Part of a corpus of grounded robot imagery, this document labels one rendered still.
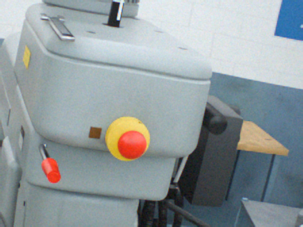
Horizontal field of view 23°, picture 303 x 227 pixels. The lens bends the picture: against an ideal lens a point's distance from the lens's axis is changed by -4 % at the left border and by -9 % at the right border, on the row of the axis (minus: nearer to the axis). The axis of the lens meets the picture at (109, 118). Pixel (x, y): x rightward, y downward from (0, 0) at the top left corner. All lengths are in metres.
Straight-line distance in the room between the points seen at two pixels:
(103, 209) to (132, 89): 0.27
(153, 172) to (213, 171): 0.41
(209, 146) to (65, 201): 0.45
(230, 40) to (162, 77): 4.81
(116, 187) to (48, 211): 0.13
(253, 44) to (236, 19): 0.25
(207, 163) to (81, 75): 0.61
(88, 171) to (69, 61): 0.22
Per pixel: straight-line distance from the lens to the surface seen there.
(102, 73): 1.12
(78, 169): 1.25
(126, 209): 1.34
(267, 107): 6.17
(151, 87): 1.14
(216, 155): 1.67
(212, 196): 1.70
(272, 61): 6.11
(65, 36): 1.05
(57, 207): 1.31
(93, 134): 1.14
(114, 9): 1.32
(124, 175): 1.27
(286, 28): 6.11
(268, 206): 4.18
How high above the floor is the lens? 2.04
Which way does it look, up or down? 13 degrees down
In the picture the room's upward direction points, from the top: 11 degrees clockwise
